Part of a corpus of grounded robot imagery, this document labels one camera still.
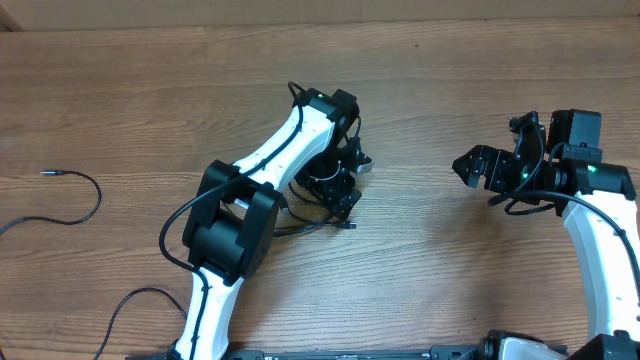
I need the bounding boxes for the black cable bundle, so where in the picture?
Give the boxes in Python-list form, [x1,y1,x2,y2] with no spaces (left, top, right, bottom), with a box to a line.
[272,179,359,239]

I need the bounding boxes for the black separated cable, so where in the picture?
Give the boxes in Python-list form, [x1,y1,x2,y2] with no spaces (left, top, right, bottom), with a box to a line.
[0,169,104,236]

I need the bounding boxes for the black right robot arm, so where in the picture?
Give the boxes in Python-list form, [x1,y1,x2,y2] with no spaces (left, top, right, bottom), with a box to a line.
[452,109,639,359]

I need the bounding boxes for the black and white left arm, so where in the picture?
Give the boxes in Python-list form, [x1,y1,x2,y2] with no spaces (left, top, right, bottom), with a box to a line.
[159,82,372,359]

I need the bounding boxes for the brown cardboard backdrop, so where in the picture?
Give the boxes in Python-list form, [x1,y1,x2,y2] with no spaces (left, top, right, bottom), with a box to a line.
[1,0,639,31]

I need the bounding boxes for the black left camera cable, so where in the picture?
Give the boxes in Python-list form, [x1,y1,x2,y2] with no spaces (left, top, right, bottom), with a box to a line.
[92,80,307,360]

